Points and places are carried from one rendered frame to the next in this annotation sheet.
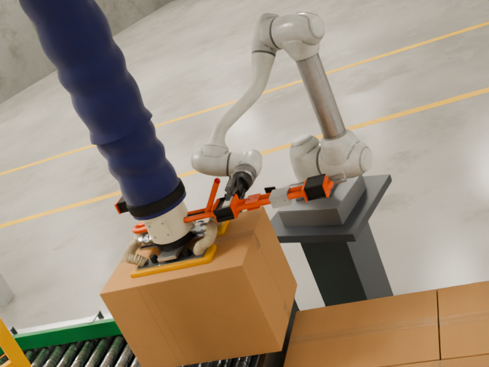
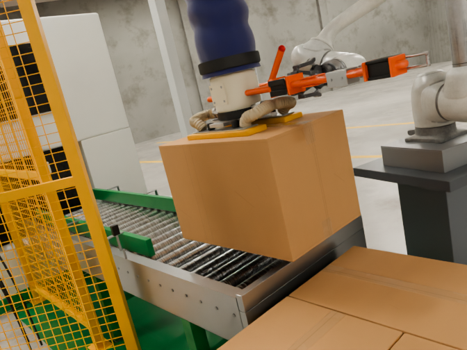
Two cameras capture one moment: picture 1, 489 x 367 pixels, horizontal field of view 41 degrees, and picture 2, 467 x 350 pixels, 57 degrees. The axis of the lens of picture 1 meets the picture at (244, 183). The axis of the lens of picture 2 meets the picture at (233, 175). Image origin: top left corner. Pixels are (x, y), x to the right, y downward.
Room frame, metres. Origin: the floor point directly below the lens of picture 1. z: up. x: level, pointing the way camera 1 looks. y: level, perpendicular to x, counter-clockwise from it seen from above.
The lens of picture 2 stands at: (0.83, -0.35, 1.27)
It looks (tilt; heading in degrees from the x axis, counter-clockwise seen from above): 13 degrees down; 27
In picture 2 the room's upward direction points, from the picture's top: 13 degrees counter-clockwise
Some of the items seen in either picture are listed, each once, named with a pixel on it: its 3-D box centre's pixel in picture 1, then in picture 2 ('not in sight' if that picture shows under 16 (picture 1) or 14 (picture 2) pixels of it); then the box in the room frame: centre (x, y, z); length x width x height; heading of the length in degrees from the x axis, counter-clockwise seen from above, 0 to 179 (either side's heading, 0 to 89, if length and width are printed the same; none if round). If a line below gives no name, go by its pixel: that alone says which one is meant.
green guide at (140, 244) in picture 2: not in sight; (74, 229); (2.56, 1.65, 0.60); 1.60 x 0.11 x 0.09; 67
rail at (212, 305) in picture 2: not in sight; (96, 259); (2.37, 1.35, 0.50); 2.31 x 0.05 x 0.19; 67
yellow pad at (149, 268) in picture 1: (171, 258); (223, 128); (2.21, 0.36, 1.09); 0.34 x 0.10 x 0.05; 66
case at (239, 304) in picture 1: (203, 289); (256, 179); (2.30, 0.31, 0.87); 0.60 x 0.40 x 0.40; 67
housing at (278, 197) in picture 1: (281, 197); (342, 77); (2.11, -0.10, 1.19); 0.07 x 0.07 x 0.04; 66
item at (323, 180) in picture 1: (316, 188); (383, 67); (2.05, -0.22, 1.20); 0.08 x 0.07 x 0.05; 66
